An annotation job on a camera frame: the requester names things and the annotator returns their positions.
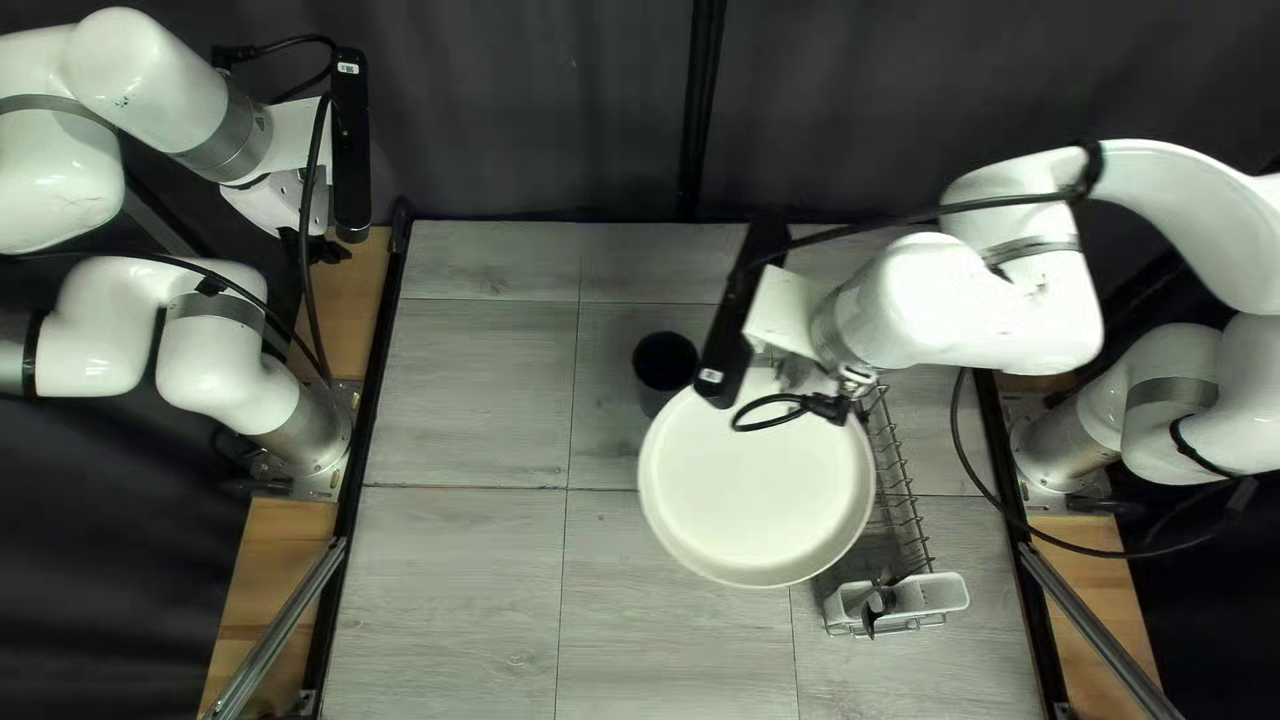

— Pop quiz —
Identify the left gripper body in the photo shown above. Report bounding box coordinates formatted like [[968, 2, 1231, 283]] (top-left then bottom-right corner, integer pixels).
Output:
[[218, 95, 336, 241]]

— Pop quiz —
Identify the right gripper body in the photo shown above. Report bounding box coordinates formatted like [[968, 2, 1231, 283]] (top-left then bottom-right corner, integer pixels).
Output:
[[742, 265, 881, 401]]

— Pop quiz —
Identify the pale round plate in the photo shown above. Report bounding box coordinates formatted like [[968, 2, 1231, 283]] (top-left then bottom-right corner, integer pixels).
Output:
[[637, 380, 879, 589]]

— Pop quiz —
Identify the dark blue cup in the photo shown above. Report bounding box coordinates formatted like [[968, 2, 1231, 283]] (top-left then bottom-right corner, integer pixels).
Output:
[[632, 332, 701, 419]]

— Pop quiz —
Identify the white cutlery holder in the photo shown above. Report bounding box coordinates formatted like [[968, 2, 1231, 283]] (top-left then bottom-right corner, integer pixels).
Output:
[[822, 570, 971, 641]]

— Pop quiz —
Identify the black cable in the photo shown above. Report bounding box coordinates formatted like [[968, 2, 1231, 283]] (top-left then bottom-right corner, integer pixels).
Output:
[[948, 368, 1256, 561], [732, 140, 1106, 433], [0, 35, 341, 391]]

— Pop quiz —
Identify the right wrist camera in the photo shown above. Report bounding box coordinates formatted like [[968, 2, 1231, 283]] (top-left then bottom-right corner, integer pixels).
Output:
[[695, 212, 793, 409]]

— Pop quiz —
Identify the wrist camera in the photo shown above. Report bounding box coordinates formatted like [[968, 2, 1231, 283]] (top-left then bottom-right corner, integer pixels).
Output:
[[695, 212, 793, 409], [329, 50, 374, 245]]

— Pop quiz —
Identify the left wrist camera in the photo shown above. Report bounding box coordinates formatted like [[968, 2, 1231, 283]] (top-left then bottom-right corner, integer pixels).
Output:
[[329, 50, 374, 245]]

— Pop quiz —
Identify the wire dish rack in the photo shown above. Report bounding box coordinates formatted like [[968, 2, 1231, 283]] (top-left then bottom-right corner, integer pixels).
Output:
[[850, 380, 938, 591]]

